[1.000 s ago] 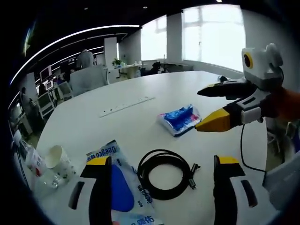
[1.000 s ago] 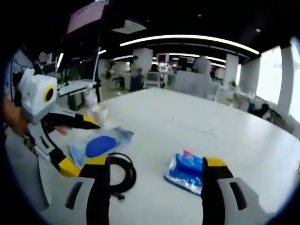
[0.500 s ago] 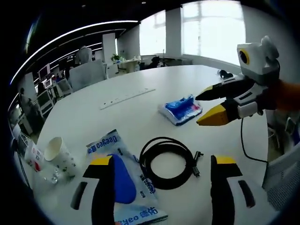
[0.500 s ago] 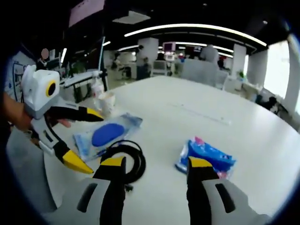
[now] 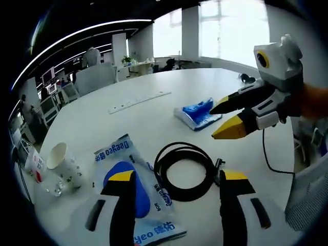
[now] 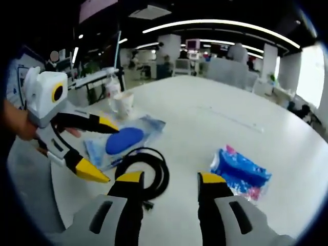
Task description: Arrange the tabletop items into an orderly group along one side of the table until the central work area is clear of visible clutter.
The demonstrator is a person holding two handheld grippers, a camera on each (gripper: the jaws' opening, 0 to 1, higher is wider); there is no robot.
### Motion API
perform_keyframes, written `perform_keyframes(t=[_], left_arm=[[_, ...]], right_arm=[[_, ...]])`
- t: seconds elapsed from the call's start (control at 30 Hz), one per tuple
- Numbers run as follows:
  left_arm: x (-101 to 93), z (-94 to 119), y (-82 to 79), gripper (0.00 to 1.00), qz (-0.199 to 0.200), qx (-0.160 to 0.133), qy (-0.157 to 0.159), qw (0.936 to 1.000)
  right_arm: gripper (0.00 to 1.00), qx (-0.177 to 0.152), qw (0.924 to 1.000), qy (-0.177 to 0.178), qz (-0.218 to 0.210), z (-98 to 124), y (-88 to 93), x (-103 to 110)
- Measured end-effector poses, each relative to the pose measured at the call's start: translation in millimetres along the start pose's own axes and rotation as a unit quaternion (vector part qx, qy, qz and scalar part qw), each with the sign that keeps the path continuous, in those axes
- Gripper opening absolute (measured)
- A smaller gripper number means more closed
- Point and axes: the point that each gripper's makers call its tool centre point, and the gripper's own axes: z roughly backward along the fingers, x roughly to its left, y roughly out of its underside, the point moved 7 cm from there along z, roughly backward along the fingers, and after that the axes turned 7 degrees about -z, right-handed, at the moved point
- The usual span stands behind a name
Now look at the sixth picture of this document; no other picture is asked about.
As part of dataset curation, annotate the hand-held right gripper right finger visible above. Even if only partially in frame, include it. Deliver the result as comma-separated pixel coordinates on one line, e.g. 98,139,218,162
197,171,295,246

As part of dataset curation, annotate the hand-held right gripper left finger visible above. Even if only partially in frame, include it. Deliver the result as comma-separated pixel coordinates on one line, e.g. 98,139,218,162
61,171,145,246

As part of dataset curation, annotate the clear plastic bottle red label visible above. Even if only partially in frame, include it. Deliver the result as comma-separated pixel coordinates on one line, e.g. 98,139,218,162
105,67,122,113

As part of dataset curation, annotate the white paper cup green print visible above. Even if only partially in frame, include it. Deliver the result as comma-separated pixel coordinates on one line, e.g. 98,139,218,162
112,92,134,119

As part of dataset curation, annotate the grey packet with blue pad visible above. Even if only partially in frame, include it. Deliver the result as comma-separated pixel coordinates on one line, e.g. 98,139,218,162
84,114,167,172

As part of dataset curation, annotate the blue tissue packet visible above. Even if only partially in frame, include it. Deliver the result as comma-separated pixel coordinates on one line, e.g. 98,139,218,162
210,145,272,202

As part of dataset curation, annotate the black cable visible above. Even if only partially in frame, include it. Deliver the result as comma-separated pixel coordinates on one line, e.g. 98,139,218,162
114,147,170,212

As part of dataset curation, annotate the person's left hand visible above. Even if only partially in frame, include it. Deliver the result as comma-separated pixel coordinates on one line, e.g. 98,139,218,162
4,102,83,141

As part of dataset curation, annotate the white blue sign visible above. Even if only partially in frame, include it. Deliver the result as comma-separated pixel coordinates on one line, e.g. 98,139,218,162
6,50,49,108

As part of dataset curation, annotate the grey stand shelf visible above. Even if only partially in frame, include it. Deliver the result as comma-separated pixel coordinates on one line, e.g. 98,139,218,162
68,68,120,89

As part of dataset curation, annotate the white table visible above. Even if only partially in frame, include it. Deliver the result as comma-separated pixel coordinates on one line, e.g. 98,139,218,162
7,75,328,246

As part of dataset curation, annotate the black office chair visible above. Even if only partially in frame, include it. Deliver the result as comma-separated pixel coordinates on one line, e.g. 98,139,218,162
289,102,316,121

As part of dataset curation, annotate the white side desk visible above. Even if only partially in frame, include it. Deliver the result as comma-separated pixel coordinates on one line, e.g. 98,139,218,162
253,76,275,95

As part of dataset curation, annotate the long ceiling light strip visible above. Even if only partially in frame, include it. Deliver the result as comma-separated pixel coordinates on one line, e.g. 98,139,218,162
142,19,300,49

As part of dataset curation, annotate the large bright window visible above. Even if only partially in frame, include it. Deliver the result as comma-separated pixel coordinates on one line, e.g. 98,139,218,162
296,42,325,108

